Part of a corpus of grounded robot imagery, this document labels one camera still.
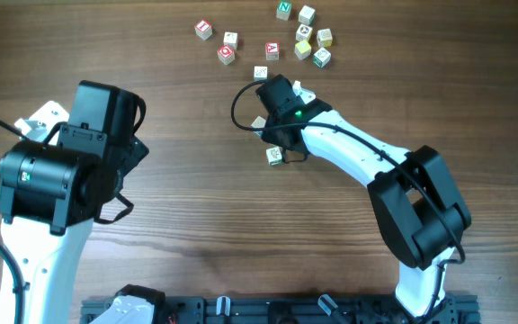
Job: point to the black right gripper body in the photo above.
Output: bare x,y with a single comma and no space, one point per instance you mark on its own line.
277,137

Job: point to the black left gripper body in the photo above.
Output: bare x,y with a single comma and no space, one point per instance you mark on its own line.
136,150

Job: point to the wooden block blue side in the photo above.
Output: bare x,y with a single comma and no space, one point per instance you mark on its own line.
258,123

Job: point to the wooden block green picture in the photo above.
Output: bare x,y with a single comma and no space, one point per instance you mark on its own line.
274,156

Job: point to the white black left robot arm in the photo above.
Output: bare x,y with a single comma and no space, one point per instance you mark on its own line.
53,186

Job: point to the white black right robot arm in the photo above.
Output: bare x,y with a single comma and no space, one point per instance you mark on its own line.
418,207

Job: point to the wooden block plain picture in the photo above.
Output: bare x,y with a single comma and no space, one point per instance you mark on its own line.
260,73

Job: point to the wooden block red A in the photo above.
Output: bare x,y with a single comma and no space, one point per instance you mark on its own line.
272,51

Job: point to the yellow top wooden block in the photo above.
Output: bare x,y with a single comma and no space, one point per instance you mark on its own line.
302,49

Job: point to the wooden block green side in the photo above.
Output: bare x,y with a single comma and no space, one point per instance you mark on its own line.
321,57

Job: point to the wooden block red Q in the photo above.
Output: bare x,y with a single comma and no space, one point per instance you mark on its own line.
226,54

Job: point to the wooden block brown face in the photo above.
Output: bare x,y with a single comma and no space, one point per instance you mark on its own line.
304,32

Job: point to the wooden block yellow edge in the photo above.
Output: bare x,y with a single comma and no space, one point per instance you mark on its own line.
324,38

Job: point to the wooden block small picture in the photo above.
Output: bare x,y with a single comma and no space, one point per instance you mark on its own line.
231,39

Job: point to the wooden block green edge top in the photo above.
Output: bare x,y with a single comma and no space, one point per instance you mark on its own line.
306,15

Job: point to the wooden block green N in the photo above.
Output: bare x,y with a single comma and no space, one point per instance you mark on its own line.
283,10

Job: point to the wooden block red I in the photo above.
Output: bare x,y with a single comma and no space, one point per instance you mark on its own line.
203,29

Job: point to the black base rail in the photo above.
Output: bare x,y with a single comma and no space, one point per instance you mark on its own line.
463,309

